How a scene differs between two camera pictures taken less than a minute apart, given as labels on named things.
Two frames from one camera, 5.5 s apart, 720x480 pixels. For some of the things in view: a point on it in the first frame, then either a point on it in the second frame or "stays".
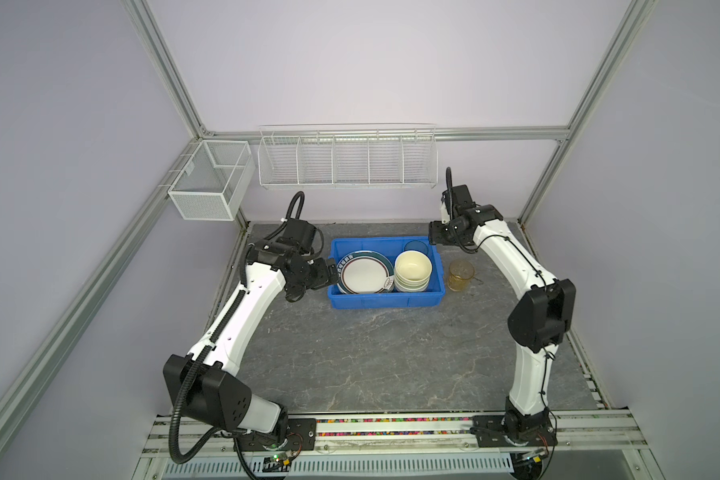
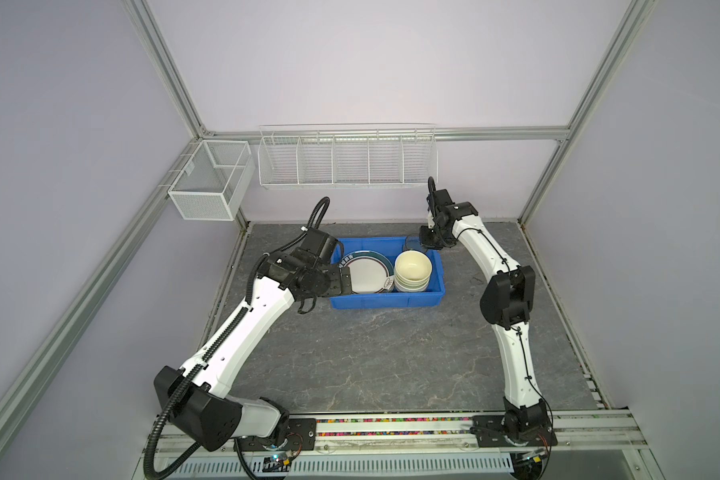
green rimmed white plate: (365, 273) stays
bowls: (412, 271) stays
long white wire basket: (348, 155) stays
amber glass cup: (460, 274) -> (414, 243)
